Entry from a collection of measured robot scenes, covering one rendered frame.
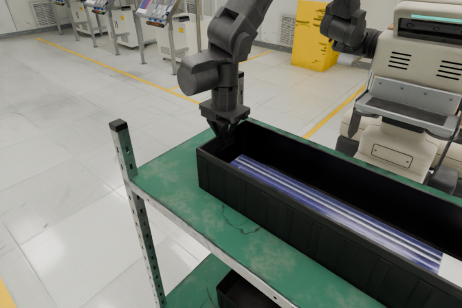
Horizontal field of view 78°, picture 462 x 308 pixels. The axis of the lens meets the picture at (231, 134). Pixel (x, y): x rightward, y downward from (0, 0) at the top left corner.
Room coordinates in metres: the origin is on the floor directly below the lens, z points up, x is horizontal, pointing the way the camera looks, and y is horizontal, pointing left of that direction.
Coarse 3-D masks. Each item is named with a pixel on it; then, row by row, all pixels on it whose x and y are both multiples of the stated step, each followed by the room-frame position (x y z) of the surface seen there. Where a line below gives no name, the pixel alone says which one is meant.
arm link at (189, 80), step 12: (240, 36) 0.53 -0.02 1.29; (216, 48) 0.57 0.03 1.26; (240, 48) 0.52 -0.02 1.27; (192, 60) 0.51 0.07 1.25; (204, 60) 0.51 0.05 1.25; (216, 60) 0.52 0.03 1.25; (228, 60) 0.53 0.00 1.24; (240, 60) 0.54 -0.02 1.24; (180, 72) 0.52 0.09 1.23; (192, 72) 0.49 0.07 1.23; (204, 72) 0.51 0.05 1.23; (216, 72) 0.52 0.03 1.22; (180, 84) 0.52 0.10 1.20; (192, 84) 0.49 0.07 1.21; (204, 84) 0.50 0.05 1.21; (216, 84) 0.52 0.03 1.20
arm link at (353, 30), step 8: (336, 0) 0.83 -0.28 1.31; (344, 0) 0.81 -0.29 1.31; (352, 0) 0.81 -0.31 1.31; (328, 8) 0.86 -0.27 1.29; (336, 8) 0.83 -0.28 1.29; (344, 8) 0.81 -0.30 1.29; (352, 8) 0.81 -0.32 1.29; (328, 16) 0.87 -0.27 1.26; (344, 16) 0.82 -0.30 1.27; (352, 16) 0.81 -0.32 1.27; (360, 16) 0.81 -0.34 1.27; (320, 24) 0.87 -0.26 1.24; (328, 24) 0.86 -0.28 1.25; (352, 24) 0.81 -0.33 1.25; (360, 24) 0.82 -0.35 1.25; (320, 32) 0.88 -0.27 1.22; (352, 32) 0.80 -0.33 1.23; (360, 32) 0.84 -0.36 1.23; (344, 40) 0.82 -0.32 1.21; (352, 40) 0.82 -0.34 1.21
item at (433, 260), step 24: (240, 168) 0.52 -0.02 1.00; (264, 168) 0.52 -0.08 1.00; (288, 192) 0.44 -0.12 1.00; (312, 192) 0.44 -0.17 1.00; (336, 216) 0.38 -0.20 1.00; (360, 216) 0.38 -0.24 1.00; (384, 240) 0.32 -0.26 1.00; (408, 240) 0.32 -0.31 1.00; (432, 264) 0.28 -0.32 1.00; (456, 264) 0.28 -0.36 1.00
